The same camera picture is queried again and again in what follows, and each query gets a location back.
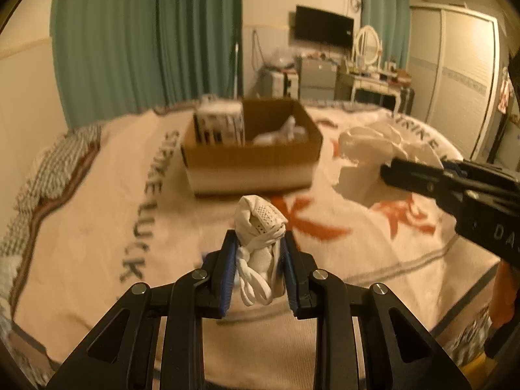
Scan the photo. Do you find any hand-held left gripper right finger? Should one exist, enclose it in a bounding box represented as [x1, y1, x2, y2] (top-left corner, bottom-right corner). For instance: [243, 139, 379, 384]
[283, 231, 473, 390]

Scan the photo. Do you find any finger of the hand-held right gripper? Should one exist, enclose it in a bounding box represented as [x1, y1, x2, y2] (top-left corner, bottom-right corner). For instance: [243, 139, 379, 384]
[379, 158, 464, 209]

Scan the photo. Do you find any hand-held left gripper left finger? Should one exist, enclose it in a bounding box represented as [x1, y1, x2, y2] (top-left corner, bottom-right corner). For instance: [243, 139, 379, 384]
[48, 230, 240, 390]

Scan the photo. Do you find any white cloth bundle with cords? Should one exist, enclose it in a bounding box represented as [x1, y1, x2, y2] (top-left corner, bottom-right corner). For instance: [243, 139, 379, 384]
[233, 195, 289, 306]

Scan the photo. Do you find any brown cardboard box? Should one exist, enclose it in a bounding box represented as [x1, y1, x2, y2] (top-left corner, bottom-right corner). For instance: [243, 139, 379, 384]
[180, 97, 324, 198]

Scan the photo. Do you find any person's right forearm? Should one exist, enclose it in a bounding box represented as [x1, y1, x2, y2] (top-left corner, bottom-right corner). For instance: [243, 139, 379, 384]
[489, 262, 520, 331]

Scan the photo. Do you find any white dressing table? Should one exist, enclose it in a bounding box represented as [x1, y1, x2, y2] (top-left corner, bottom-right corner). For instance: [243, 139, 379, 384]
[351, 70, 412, 111]

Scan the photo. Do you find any white sliding wardrobe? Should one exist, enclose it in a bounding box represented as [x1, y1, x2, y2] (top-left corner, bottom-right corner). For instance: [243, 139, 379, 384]
[409, 3, 511, 164]

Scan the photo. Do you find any hanging patterned cloth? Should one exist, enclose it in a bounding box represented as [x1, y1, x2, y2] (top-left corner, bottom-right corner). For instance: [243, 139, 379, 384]
[497, 76, 513, 113]

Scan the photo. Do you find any printed cream blanket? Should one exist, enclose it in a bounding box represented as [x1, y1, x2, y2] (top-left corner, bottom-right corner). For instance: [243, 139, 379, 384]
[8, 101, 506, 387]

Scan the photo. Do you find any white cloth in box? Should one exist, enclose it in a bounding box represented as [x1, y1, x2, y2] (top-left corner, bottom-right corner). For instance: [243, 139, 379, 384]
[252, 116, 309, 145]

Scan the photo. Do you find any grey mini fridge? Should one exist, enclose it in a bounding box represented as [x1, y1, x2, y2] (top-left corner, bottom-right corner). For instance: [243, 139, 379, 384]
[299, 56, 338, 100]

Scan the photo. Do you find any white oval vanity mirror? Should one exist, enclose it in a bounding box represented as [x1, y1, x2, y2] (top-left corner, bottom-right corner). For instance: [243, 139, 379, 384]
[352, 25, 384, 68]

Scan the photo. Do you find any white packet with black print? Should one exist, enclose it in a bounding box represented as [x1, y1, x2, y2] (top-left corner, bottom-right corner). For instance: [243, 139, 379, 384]
[194, 101, 246, 147]

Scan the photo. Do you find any narrow green curtain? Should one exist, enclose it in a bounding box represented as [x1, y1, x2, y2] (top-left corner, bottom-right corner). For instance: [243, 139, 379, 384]
[360, 0, 411, 79]

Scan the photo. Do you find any white cabinet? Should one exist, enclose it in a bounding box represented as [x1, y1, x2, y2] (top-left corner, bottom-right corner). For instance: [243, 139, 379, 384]
[259, 67, 300, 99]

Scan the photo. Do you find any white plastic bag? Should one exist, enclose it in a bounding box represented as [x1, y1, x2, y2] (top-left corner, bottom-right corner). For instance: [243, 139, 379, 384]
[269, 46, 297, 70]

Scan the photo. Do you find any checkered bed sheet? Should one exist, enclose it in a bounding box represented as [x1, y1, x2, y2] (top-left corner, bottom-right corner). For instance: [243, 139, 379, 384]
[0, 124, 103, 297]

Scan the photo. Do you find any wide green curtain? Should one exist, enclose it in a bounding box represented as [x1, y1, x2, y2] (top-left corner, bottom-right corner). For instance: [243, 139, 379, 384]
[50, 0, 244, 129]

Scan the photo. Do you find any black wall television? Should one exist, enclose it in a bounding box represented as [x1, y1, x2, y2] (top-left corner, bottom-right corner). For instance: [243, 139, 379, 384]
[295, 5, 355, 49]

